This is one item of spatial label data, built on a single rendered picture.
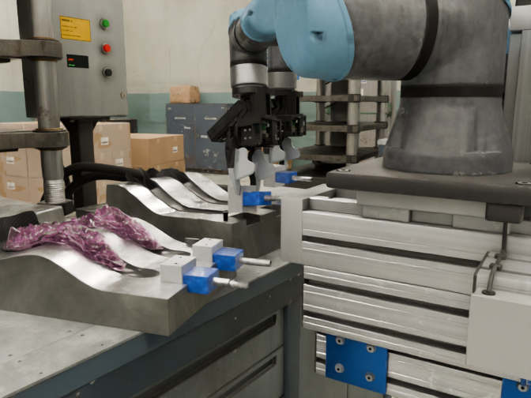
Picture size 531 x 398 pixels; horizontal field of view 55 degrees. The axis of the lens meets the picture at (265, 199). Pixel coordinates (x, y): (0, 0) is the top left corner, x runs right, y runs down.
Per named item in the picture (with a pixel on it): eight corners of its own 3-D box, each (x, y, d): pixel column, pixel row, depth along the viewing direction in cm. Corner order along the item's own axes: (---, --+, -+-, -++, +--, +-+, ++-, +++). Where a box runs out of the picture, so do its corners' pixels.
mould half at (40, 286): (237, 276, 94) (236, 219, 92) (168, 336, 70) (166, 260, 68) (20, 252, 109) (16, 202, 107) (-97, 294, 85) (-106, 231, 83)
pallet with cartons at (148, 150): (186, 193, 633) (184, 134, 619) (151, 205, 557) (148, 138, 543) (105, 188, 673) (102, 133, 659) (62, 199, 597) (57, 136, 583)
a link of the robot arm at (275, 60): (297, 23, 120) (262, 24, 122) (296, 71, 122) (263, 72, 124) (303, 28, 128) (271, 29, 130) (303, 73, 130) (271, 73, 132)
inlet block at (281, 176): (316, 189, 130) (316, 167, 129) (306, 191, 125) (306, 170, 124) (273, 183, 137) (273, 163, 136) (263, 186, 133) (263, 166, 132)
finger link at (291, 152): (299, 173, 132) (294, 139, 129) (280, 171, 136) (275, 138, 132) (304, 169, 134) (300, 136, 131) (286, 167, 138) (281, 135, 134)
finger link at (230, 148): (228, 165, 97) (233, 122, 99) (222, 166, 98) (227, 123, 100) (243, 172, 101) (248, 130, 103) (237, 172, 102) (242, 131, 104)
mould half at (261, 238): (301, 239, 119) (302, 183, 117) (232, 268, 98) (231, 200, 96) (154, 213, 148) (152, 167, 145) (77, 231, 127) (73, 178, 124)
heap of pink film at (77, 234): (171, 245, 93) (169, 204, 92) (114, 275, 77) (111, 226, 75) (54, 234, 101) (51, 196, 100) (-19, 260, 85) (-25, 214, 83)
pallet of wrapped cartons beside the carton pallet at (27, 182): (141, 211, 533) (137, 121, 515) (88, 228, 461) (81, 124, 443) (54, 202, 581) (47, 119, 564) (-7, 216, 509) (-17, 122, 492)
